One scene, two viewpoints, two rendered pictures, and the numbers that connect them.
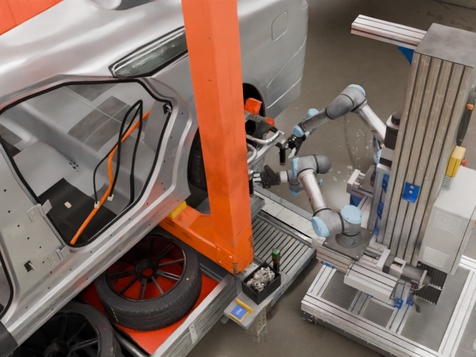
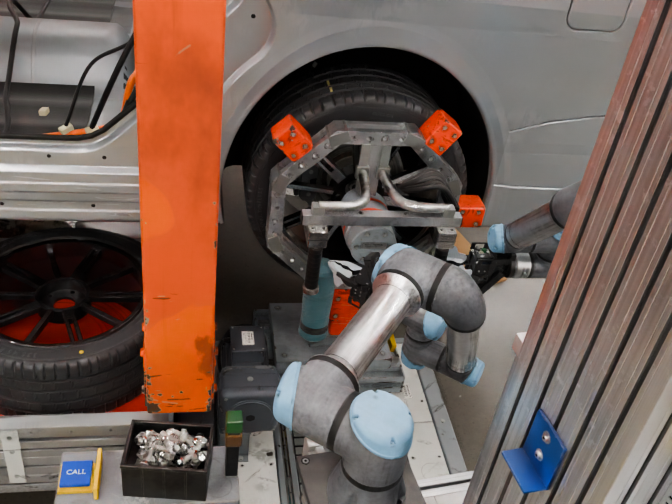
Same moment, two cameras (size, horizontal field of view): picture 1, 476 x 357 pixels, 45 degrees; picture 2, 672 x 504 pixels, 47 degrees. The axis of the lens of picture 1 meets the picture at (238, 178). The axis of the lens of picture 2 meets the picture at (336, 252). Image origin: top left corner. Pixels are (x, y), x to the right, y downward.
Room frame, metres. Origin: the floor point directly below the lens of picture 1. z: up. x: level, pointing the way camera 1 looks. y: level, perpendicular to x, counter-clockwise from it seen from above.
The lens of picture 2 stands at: (1.13, -1.01, 2.06)
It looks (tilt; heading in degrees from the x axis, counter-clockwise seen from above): 36 degrees down; 34
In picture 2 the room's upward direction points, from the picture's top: 9 degrees clockwise
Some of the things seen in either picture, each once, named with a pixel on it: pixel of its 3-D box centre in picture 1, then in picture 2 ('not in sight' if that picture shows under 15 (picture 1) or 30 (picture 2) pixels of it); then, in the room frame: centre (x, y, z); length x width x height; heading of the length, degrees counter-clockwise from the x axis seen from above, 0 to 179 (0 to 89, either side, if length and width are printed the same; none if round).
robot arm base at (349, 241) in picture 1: (349, 232); (369, 477); (1.97, -0.60, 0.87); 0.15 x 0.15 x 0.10
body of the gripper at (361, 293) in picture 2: (270, 179); (373, 293); (2.52, -0.21, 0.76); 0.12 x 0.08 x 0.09; 93
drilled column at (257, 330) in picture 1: (255, 317); not in sight; (1.86, -0.04, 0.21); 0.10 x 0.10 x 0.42; 48
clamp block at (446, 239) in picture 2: (278, 141); (442, 231); (2.69, -0.28, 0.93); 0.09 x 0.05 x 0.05; 48
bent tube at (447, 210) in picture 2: (261, 130); (416, 180); (2.70, -0.17, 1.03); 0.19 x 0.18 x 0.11; 48
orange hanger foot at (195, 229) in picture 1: (192, 219); not in sight; (2.31, 0.31, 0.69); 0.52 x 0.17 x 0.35; 48
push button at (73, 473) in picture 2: (239, 312); (76, 474); (1.76, 0.06, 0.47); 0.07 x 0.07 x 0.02; 48
